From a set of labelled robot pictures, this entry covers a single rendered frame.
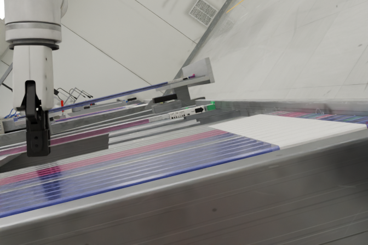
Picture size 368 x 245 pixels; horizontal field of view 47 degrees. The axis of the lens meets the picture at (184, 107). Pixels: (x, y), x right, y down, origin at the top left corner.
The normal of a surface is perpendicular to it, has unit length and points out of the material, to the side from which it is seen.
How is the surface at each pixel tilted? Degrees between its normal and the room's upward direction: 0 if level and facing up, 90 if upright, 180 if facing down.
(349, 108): 46
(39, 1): 108
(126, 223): 90
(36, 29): 101
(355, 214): 90
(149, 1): 90
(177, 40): 90
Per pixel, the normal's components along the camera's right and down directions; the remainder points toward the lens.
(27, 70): 0.17, -0.04
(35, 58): 0.36, -0.16
